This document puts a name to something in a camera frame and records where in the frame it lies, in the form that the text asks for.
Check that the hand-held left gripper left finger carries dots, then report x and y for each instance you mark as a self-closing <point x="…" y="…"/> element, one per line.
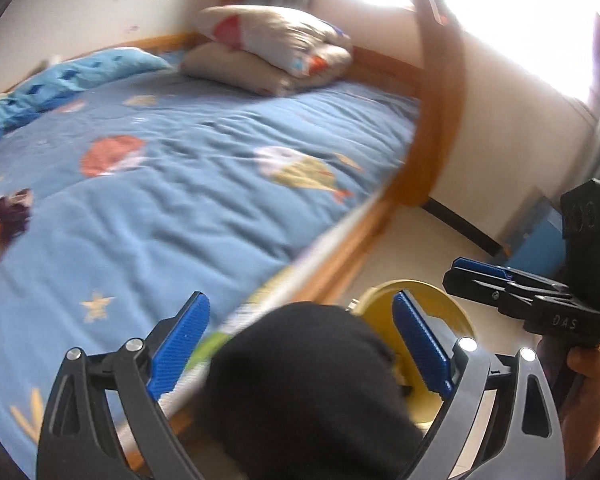
<point x="180" y="345"/>

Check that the person's right hand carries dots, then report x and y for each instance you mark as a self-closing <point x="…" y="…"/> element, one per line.
<point x="590" y="370"/>

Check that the blue box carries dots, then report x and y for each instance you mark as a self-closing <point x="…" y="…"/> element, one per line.
<point x="540" y="240"/>

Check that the stacked pillows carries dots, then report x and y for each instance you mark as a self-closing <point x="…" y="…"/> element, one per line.
<point x="270" y="35"/>

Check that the long blue plush toy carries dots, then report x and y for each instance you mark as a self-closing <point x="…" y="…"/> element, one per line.
<point x="55" y="85"/>

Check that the wooden bunk bed frame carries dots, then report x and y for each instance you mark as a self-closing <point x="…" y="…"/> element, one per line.
<point x="435" y="110"/>

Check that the blue printed bed sheet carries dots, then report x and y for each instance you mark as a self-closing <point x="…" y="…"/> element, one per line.
<point x="180" y="210"/>

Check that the window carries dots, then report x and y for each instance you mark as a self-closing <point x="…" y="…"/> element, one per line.
<point x="520" y="25"/>

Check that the person's black trouser leg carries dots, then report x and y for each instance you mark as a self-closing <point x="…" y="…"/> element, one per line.
<point x="300" y="385"/>

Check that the yellow plastic bucket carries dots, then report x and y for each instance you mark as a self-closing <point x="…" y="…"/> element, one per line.
<point x="375" y="305"/>

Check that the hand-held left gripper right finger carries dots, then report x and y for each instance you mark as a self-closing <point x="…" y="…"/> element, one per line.
<point x="425" y="345"/>

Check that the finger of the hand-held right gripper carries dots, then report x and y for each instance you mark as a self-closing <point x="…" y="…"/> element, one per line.
<point x="480" y="292"/>
<point x="480" y="266"/>

